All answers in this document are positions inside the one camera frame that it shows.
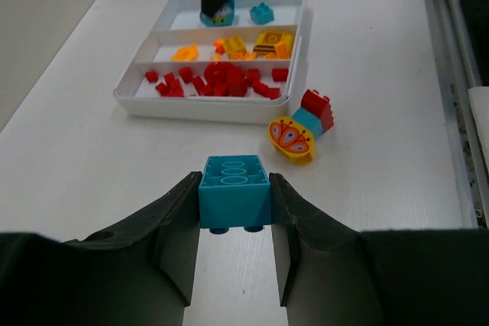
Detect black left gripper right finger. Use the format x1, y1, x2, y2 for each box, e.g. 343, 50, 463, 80
269, 173, 488, 325

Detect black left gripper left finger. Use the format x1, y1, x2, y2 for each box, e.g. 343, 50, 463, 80
1, 172, 202, 325

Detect teal rounded printed lego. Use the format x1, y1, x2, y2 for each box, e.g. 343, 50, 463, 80
199, 0, 235, 27

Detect orange yellow lego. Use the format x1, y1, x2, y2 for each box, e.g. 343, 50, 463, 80
213, 38, 225, 55

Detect teal 2x4 lego brick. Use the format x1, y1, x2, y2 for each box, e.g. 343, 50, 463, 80
198, 155, 272, 234

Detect yellow butterfly rounded lego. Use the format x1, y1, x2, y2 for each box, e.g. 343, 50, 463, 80
267, 116, 316, 166

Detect small teal lego brick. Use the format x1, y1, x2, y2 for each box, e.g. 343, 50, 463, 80
292, 108, 323, 139

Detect red arched studded lego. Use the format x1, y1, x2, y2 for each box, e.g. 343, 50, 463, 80
300, 89, 334, 132

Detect red legos in tray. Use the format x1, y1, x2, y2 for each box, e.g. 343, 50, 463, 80
143, 62, 290, 100

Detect teal 2x2 lego brick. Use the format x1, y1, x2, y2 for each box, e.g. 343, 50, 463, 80
249, 2, 274, 25

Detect yellow 2x2 lego brick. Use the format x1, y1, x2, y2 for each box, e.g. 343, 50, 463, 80
223, 36, 247, 58

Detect orange D-shaped lego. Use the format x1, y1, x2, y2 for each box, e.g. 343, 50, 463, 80
171, 44, 199, 62

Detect yellow rounded lego piece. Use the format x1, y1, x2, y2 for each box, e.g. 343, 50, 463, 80
253, 31, 294, 59

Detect white sorting tray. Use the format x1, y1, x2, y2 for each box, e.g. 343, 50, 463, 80
114, 0, 306, 124

